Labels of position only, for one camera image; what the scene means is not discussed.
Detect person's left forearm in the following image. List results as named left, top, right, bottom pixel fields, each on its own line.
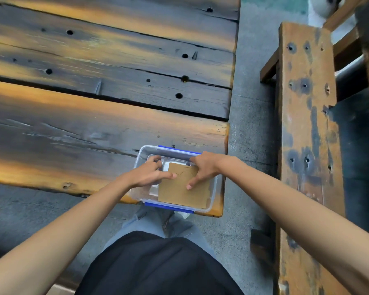
left=0, top=176, right=133, bottom=295

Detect weathered wooden bench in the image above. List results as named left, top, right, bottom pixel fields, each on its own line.
left=249, top=21, right=350, bottom=295

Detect person's left hand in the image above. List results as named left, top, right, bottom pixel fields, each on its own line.
left=120, top=155, right=178, bottom=191

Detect person's right hand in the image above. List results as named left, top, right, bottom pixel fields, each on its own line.
left=186, top=151, right=232, bottom=191

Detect person's grey trousers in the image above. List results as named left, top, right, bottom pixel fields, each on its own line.
left=103, top=205, right=217, bottom=261

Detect clear plastic box blue clips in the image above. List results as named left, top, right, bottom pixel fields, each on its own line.
left=130, top=145, right=219, bottom=214

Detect stack of cardboard pieces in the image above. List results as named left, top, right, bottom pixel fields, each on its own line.
left=157, top=162, right=212, bottom=209

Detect person's right forearm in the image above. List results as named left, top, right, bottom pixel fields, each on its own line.
left=227, top=156, right=369, bottom=295

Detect green floor strip with discs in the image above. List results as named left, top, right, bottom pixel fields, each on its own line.
left=240, top=0, right=309, bottom=15

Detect person's black shirt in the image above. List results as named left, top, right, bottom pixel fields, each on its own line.
left=75, top=231, right=244, bottom=295

